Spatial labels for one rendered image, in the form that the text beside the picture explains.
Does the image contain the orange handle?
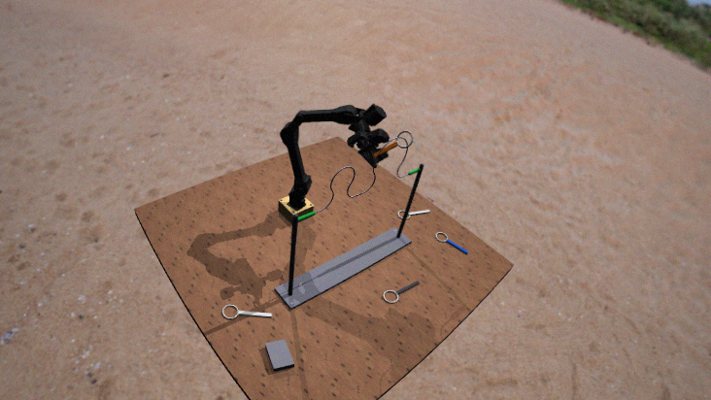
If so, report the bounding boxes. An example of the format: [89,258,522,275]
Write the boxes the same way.
[374,131,414,158]

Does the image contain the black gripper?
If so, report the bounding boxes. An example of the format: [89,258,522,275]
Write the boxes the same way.
[347,127,389,168]

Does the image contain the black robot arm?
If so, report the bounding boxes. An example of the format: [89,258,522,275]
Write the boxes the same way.
[280,103,389,211]

